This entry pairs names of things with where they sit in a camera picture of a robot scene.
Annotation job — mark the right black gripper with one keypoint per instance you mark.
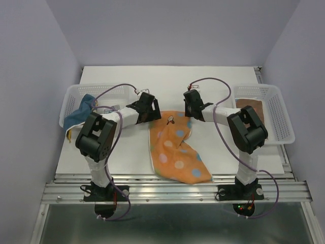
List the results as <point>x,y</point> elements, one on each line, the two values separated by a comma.
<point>187,113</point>

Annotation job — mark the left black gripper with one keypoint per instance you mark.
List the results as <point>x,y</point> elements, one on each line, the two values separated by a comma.
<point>154,114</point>

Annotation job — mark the dark blue towel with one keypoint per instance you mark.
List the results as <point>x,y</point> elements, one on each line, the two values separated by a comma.
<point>80,115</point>

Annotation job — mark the orange pastel patterned towel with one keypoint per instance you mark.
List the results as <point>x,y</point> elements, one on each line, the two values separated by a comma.
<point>171,157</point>

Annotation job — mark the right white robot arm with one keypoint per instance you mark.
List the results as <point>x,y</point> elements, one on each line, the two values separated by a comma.
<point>248,134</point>

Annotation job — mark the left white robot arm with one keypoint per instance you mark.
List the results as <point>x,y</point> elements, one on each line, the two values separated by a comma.
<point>96,141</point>

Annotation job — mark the left white plastic basket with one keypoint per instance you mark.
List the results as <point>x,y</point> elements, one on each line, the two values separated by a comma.
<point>121,96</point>

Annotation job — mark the white plastic basket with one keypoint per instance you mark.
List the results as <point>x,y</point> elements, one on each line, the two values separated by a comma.
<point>276,118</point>
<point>121,96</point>

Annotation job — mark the white blue print towel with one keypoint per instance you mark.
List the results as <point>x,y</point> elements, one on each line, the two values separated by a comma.
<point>107,110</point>

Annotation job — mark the right white plastic basket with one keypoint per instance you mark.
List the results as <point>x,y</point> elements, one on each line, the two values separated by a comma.
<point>276,118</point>

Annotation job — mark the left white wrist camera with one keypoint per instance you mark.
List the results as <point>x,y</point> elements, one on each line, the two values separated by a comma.
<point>139,92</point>

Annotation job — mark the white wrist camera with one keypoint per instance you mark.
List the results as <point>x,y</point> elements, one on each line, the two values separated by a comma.
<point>139,92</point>
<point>194,87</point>

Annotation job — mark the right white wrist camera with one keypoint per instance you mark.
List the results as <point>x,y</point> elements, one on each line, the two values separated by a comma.
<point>194,87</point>

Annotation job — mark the aluminium mounting rail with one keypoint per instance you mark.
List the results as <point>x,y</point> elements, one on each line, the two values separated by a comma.
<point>150,189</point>

